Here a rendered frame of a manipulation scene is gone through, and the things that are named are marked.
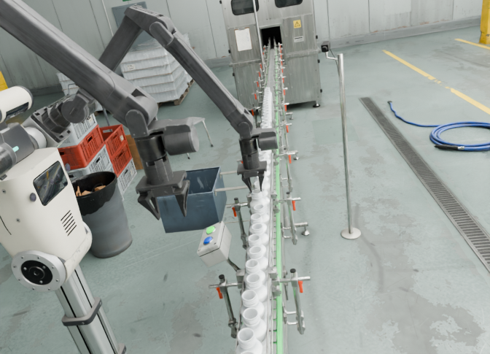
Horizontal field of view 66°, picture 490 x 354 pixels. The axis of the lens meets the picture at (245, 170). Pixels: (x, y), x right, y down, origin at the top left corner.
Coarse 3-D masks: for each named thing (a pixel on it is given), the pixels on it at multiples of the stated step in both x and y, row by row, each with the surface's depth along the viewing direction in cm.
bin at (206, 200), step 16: (192, 176) 225; (208, 176) 224; (192, 192) 230; (208, 192) 194; (224, 192) 224; (160, 208) 200; (176, 208) 200; (192, 208) 199; (208, 208) 198; (224, 208) 218; (176, 224) 204; (192, 224) 203; (208, 224) 202
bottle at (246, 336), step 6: (246, 330) 84; (252, 330) 83; (240, 336) 84; (246, 336) 85; (252, 336) 82; (240, 342) 82; (246, 342) 81; (252, 342) 81; (258, 342) 85; (240, 348) 83; (246, 348) 81; (252, 348) 82; (258, 348) 83
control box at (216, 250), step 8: (216, 224) 134; (224, 224) 134; (216, 232) 129; (224, 232) 131; (216, 240) 124; (224, 240) 128; (200, 248) 125; (208, 248) 123; (216, 248) 123; (224, 248) 125; (200, 256) 124; (208, 256) 124; (216, 256) 124; (224, 256) 124; (208, 264) 126; (232, 264) 133
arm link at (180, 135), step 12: (132, 120) 74; (144, 120) 74; (156, 120) 80; (168, 120) 79; (180, 120) 78; (132, 132) 75; (144, 132) 75; (168, 132) 77; (180, 132) 77; (192, 132) 78; (168, 144) 77; (180, 144) 77; (192, 144) 77
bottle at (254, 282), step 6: (252, 276) 100; (258, 276) 99; (246, 282) 98; (252, 282) 97; (258, 282) 97; (246, 288) 101; (252, 288) 97; (258, 288) 98; (264, 288) 100; (258, 294) 98; (264, 294) 98; (264, 300) 98; (264, 306) 99; (270, 306) 102; (270, 312) 102; (270, 318) 102; (270, 324) 102
